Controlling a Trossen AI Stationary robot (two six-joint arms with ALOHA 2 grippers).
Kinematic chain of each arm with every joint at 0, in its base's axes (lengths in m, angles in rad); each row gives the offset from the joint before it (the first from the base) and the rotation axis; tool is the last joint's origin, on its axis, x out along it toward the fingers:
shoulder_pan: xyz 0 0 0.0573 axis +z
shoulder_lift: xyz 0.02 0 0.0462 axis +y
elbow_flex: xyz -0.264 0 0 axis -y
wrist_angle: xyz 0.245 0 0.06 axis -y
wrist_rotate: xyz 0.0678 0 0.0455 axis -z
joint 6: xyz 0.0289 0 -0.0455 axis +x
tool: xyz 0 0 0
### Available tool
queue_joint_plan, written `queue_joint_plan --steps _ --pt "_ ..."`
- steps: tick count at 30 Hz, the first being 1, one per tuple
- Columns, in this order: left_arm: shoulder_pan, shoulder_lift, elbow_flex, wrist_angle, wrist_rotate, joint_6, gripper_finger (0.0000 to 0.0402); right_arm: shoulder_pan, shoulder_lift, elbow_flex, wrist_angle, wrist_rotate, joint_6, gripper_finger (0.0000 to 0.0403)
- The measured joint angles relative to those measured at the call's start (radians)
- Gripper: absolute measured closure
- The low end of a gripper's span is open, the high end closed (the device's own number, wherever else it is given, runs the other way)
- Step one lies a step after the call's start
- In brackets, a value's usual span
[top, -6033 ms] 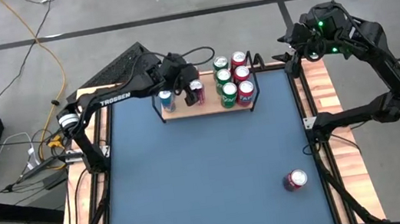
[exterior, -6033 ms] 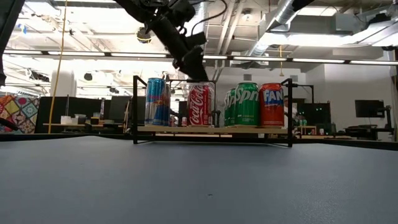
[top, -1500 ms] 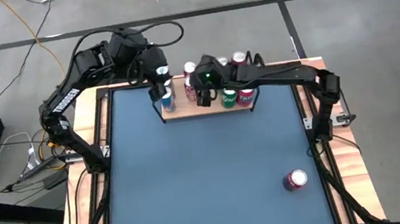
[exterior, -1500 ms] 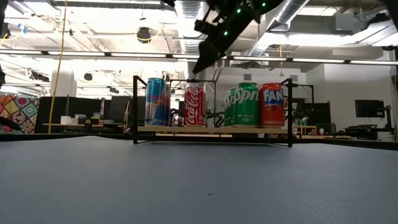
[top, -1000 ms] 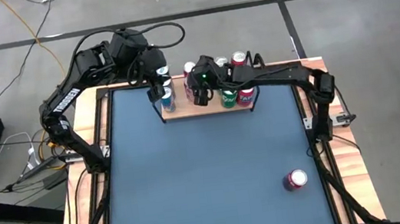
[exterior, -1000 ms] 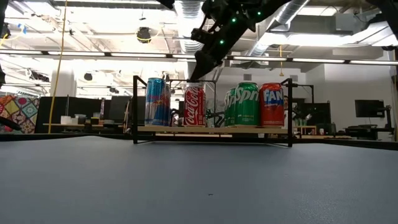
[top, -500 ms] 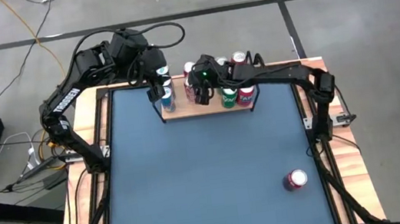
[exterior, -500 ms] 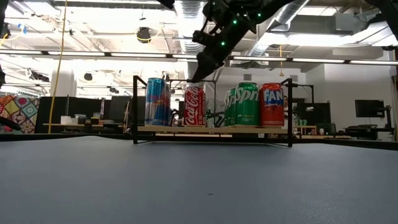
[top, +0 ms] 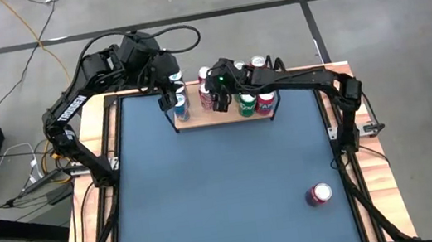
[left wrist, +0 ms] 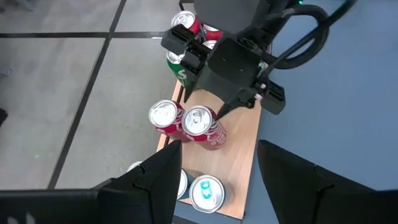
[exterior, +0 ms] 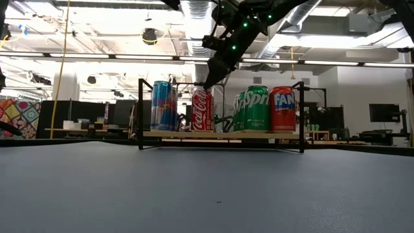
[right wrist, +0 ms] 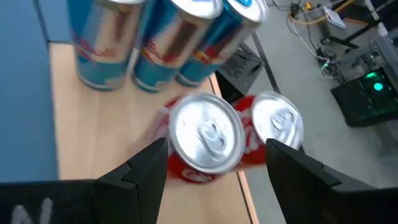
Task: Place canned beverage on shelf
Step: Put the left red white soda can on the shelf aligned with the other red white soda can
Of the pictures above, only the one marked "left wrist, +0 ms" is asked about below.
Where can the wooden shelf with black frame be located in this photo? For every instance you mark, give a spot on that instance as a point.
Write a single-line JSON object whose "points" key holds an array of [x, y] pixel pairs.
{"points": [[239, 149]]}

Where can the blue table mat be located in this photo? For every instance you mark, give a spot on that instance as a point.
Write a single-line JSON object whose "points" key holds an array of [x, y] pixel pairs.
{"points": [[342, 124]]}

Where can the red soda can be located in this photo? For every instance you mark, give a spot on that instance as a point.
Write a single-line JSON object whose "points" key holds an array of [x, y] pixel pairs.
{"points": [[185, 20], [202, 124]]}

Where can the strawberry Fanta can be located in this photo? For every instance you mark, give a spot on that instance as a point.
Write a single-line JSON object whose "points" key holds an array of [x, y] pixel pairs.
{"points": [[213, 32]]}

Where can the red Coca-Cola can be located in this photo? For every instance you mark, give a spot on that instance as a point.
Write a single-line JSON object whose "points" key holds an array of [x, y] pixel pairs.
{"points": [[164, 118]]}

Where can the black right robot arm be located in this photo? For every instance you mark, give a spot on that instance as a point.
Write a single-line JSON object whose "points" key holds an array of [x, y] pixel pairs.
{"points": [[227, 15]]}

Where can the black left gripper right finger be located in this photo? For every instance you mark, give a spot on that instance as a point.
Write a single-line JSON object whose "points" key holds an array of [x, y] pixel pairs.
{"points": [[295, 186]]}

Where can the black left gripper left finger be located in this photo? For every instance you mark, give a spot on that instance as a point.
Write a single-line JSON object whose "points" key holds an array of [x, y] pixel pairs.
{"points": [[149, 189]]}

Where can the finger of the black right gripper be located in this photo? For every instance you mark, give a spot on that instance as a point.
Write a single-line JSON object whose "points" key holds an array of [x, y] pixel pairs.
{"points": [[231, 105], [189, 88]]}

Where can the blue sugarfree Red Bull can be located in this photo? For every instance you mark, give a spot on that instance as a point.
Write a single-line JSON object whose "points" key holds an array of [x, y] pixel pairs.
{"points": [[183, 183], [206, 193]]}

